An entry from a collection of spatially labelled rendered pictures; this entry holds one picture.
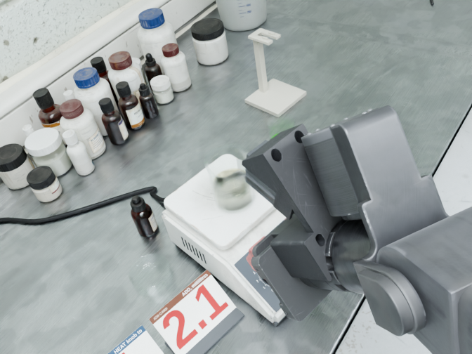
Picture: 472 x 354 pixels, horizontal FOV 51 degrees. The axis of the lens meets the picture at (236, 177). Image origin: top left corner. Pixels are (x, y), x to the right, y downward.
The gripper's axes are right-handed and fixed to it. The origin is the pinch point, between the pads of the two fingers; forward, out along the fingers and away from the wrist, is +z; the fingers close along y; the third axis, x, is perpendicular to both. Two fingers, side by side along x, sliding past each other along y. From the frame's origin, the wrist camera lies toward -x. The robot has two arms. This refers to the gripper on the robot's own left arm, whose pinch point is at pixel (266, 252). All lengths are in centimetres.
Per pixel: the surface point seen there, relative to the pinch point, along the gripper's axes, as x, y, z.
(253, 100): -11.6, -28.9, 33.1
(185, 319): 3.9, 8.0, 12.3
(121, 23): -38, -23, 50
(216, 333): 7.4, 6.3, 11.2
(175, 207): -7.0, 0.3, 15.3
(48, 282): -7.4, 16.9, 29.4
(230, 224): -2.3, -2.2, 9.6
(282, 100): -8.8, -31.9, 29.8
